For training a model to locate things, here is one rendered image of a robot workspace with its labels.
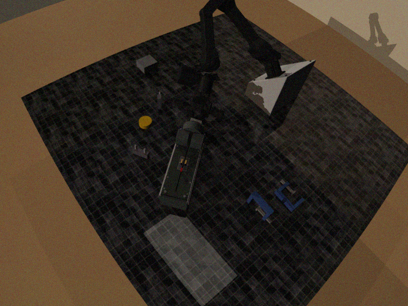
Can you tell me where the yellow short cylinder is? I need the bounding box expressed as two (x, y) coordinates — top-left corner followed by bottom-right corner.
(139, 115), (152, 130)

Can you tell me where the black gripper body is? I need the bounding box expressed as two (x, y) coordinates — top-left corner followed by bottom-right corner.
(172, 88), (224, 119)

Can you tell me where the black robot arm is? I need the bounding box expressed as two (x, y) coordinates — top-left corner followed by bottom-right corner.
(175, 0), (286, 113)

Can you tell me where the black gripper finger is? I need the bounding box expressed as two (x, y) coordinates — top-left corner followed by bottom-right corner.
(198, 114), (209, 121)
(185, 110), (195, 121)

